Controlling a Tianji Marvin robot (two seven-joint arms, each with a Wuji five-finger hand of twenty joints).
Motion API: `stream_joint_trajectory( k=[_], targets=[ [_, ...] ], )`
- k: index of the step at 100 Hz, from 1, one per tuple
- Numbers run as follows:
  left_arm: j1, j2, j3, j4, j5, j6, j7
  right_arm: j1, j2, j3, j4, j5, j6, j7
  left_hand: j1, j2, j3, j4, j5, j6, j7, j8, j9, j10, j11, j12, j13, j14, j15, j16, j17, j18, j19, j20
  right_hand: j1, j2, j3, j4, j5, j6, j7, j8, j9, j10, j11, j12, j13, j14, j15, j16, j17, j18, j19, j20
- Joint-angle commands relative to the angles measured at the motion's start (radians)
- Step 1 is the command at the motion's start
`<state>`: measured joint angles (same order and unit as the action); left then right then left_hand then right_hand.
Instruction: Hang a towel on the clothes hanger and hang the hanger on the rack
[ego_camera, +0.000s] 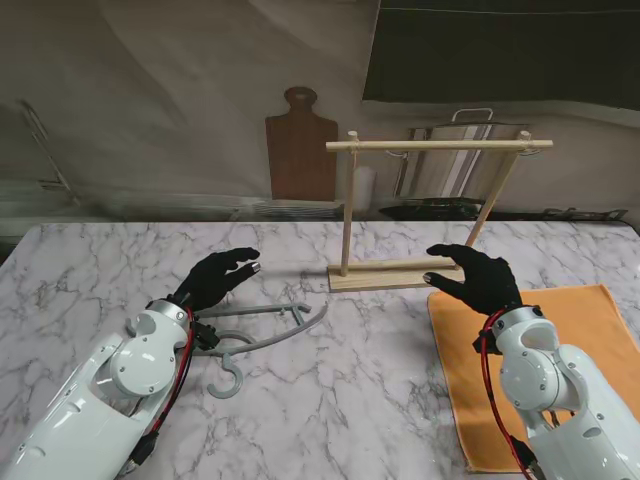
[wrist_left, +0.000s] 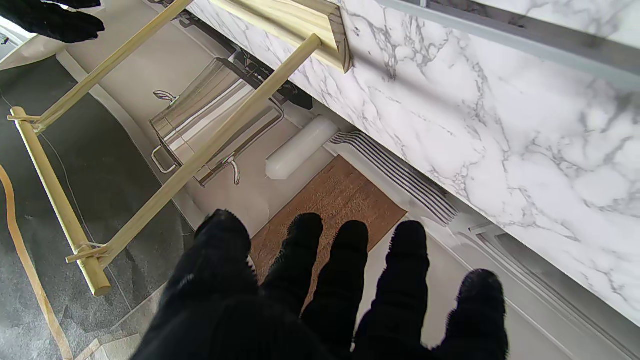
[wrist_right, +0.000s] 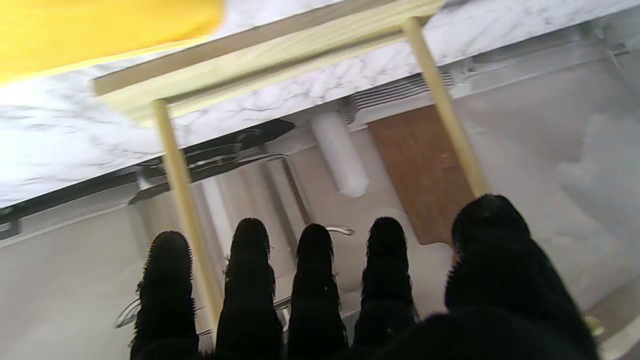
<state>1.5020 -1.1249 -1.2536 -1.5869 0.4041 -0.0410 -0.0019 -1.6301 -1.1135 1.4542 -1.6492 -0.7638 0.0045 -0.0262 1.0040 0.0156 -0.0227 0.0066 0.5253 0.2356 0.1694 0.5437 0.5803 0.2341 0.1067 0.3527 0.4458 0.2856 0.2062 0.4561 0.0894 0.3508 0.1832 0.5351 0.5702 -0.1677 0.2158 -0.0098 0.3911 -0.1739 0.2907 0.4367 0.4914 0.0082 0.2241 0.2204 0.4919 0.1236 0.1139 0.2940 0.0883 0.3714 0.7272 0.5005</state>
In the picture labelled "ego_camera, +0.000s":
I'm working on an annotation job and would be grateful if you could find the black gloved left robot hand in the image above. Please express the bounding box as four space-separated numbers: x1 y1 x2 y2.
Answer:
173 247 263 312

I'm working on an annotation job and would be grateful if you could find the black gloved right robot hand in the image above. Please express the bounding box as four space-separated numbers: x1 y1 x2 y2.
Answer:
423 243 524 317

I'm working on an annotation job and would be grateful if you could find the grey plastic clothes hanger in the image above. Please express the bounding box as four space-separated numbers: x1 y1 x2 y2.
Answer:
124 301 330 400

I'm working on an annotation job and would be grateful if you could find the orange microfibre towel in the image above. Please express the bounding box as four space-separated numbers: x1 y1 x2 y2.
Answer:
427 283 630 474

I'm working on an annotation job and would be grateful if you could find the wooden hanging rack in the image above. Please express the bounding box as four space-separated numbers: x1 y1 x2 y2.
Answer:
325 130 555 293

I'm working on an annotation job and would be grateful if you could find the printed kitchen backdrop cloth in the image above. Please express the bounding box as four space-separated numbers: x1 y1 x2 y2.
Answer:
0 0 640 224

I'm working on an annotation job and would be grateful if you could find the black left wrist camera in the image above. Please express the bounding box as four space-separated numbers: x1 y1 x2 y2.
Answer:
192 322 221 351

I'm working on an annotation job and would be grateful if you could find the red black left arm cable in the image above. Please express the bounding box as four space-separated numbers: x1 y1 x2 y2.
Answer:
119 307 196 476

